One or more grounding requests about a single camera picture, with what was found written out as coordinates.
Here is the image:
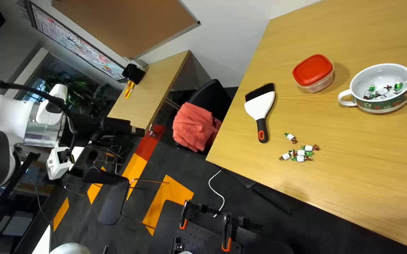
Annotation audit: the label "single candy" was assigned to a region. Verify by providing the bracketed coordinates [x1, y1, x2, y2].
[285, 133, 299, 145]

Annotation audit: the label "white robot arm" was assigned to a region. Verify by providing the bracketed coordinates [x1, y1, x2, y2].
[0, 83, 77, 188]

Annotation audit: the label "white green mug cup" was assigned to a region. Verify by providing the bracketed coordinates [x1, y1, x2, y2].
[338, 64, 407, 115]

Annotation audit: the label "candies inside mug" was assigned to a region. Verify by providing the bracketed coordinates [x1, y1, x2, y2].
[364, 84, 405, 101]

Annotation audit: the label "red cloth on chair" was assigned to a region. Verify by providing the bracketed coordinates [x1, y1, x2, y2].
[173, 104, 223, 153]

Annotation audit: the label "black office chair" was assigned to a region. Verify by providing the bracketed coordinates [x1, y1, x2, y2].
[189, 80, 232, 121]

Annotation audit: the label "white black orange scraper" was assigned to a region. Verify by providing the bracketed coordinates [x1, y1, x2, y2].
[245, 84, 276, 143]

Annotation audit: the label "small wooden side desk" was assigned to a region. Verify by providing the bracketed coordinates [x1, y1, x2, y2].
[110, 51, 191, 130]

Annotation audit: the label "black box on desk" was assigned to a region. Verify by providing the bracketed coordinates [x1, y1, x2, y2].
[122, 64, 146, 85]

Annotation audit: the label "black orange clamp stand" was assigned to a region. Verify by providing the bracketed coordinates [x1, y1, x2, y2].
[172, 201, 295, 254]

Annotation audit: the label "brown cork board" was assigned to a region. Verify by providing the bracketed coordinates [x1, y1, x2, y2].
[53, 0, 200, 59]

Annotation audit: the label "red lid plastic container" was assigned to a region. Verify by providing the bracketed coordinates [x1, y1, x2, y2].
[293, 54, 336, 94]

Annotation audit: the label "whiteboard with writing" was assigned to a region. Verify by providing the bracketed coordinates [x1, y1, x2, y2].
[29, 0, 126, 84]

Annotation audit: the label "white cable on floor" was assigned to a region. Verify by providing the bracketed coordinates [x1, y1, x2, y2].
[207, 169, 228, 218]

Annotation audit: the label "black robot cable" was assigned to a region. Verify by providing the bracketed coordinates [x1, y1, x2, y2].
[0, 81, 81, 153]

